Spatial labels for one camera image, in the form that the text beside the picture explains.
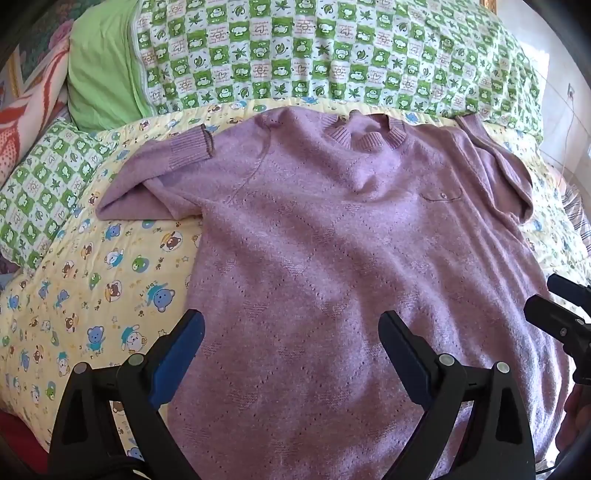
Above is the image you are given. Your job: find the red cloth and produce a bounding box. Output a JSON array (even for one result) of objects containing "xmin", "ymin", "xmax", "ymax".
[{"xmin": 0, "ymin": 404, "xmax": 49, "ymax": 467}]

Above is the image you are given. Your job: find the yellow bear print sheet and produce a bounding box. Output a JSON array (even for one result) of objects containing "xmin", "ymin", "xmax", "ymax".
[{"xmin": 0, "ymin": 97, "xmax": 591, "ymax": 462}]

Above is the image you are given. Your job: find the purple knit sweater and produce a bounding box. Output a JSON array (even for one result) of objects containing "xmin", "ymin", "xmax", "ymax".
[{"xmin": 95, "ymin": 108, "xmax": 580, "ymax": 480}]

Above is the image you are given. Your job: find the person's right hand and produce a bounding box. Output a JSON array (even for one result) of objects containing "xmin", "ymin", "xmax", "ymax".
[{"xmin": 555, "ymin": 383, "xmax": 591, "ymax": 455}]

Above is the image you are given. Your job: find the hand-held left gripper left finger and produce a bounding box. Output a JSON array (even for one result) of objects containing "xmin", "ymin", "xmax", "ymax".
[{"xmin": 48, "ymin": 309, "xmax": 206, "ymax": 480}]

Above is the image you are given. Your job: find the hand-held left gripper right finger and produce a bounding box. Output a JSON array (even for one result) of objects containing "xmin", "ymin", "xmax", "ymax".
[{"xmin": 378, "ymin": 310, "xmax": 536, "ymax": 480}]

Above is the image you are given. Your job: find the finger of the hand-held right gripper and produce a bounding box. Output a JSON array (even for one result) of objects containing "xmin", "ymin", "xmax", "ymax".
[
  {"xmin": 524, "ymin": 294, "xmax": 591, "ymax": 352},
  {"xmin": 547, "ymin": 274, "xmax": 591, "ymax": 319}
]

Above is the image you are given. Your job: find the green checked pillow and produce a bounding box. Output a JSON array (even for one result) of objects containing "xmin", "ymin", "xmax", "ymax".
[{"xmin": 0, "ymin": 117, "xmax": 125, "ymax": 273}]

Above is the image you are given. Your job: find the red patterned blanket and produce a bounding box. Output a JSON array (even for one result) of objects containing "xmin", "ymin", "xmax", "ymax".
[{"xmin": 0, "ymin": 18, "xmax": 75, "ymax": 185}]

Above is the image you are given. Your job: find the white cable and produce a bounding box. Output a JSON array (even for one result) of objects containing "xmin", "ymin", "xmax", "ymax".
[{"xmin": 556, "ymin": 92, "xmax": 580, "ymax": 178}]

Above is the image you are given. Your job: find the striped cloth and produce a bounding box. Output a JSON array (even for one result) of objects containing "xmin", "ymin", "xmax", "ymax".
[{"xmin": 560, "ymin": 184, "xmax": 591, "ymax": 257}]

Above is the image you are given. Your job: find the green checked cartoon quilt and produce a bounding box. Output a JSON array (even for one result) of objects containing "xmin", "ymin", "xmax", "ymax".
[{"xmin": 131, "ymin": 0, "xmax": 546, "ymax": 144}]

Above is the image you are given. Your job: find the teal floral cloth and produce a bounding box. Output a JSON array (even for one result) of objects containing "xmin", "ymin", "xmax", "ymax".
[{"xmin": 14, "ymin": 0, "xmax": 93, "ymax": 61}]

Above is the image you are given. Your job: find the plain green pillow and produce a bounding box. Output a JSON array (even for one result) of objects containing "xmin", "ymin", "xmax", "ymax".
[{"xmin": 67, "ymin": 4, "xmax": 153, "ymax": 132}]

